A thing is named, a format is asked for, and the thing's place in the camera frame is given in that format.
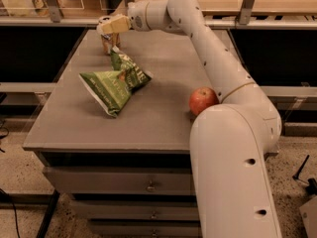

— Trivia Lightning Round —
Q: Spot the black floor cable left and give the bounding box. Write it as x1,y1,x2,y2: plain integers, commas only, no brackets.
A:
0,187,22,238

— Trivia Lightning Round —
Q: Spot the grey drawer cabinet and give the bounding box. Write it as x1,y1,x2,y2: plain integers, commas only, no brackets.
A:
22,28,279,238

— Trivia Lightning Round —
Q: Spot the metal railing post right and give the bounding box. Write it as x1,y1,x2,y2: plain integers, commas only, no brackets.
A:
238,0,256,25

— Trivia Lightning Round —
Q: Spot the middle drawer with knob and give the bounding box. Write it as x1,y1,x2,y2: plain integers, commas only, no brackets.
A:
70,200,199,221

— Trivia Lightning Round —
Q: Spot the drawer with knob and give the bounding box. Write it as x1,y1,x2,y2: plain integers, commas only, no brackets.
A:
43,167,194,195
87,221,202,238
70,200,199,221

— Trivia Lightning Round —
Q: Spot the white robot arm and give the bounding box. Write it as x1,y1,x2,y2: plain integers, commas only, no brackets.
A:
97,0,282,238

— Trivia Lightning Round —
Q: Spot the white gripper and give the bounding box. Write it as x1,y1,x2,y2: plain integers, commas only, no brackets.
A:
96,1,150,35

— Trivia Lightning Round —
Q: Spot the red apple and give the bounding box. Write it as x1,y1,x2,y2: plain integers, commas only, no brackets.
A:
189,86,219,116

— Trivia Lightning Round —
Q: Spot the green chip bag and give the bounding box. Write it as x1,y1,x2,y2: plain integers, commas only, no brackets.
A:
79,47,153,117

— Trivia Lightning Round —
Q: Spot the bottom drawer with knob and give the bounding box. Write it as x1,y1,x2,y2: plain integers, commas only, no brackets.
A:
87,221,202,238

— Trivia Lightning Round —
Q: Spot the top drawer with knob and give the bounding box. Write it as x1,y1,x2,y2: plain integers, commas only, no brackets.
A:
43,167,194,195

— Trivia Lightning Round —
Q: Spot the orange soda can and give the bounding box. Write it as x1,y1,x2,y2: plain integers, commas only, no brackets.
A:
97,16,120,55

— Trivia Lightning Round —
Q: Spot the black stand on floor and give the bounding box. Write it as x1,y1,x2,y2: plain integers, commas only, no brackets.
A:
291,154,317,195

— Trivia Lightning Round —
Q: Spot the metal railing post left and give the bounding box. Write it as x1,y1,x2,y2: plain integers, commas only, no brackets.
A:
46,0,61,23

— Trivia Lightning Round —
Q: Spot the grey box on floor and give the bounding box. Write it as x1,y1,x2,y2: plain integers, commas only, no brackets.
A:
299,196,317,238

